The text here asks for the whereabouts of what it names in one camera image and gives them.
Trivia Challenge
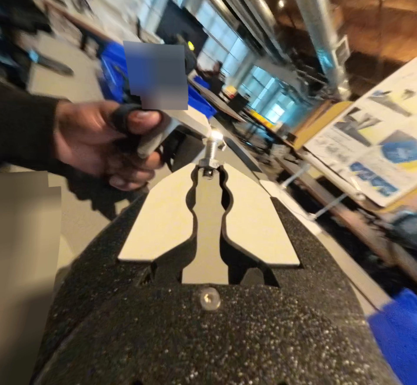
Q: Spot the person's left hand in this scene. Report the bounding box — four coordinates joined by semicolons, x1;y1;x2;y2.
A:
54;100;165;191

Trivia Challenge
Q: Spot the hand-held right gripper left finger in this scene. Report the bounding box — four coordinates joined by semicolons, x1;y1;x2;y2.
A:
118;163;198;261

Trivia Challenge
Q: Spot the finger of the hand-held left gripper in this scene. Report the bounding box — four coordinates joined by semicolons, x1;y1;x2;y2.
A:
164;110;213;139

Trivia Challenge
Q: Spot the silver hex bolt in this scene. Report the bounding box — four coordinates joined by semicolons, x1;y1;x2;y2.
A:
202;129;227;164

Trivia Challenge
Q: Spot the large silver duct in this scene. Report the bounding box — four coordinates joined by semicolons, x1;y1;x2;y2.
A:
282;0;351;99

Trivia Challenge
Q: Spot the silver hex nut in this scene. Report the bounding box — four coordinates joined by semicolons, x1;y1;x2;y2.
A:
197;158;219;180

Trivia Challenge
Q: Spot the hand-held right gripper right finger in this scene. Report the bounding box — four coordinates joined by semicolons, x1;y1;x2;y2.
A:
221;163;301;266

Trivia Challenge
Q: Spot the long silver ceiling pipe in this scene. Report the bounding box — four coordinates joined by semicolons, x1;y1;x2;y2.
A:
182;0;290;63

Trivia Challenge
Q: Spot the dark grey flat tool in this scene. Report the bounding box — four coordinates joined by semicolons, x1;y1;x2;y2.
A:
28;49;75;76

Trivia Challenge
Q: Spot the black monitor screen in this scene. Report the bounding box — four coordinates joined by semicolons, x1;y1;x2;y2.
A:
155;0;209;56

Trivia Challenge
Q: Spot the blue yellow poster board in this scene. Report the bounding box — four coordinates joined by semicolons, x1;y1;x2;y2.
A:
293;62;417;208

